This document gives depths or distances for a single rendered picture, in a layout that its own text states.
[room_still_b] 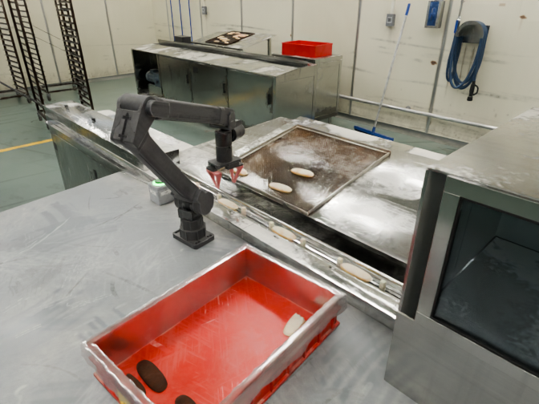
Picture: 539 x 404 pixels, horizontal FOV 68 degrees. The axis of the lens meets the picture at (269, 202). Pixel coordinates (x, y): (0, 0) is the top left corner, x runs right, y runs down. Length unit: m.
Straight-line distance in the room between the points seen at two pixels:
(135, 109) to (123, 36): 7.92
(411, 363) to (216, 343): 0.42
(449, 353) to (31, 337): 0.91
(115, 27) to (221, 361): 8.23
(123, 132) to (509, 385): 0.92
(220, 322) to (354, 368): 0.33
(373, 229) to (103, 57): 7.90
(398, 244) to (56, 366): 0.91
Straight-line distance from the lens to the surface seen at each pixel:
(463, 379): 0.83
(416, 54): 5.07
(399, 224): 1.29
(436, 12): 4.81
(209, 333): 1.01
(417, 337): 0.82
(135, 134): 1.00
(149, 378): 0.93
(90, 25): 8.67
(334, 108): 5.16
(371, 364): 0.97
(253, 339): 0.98
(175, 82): 5.59
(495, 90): 4.78
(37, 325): 1.16
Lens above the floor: 1.54
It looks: 28 degrees down
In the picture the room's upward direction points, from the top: straight up
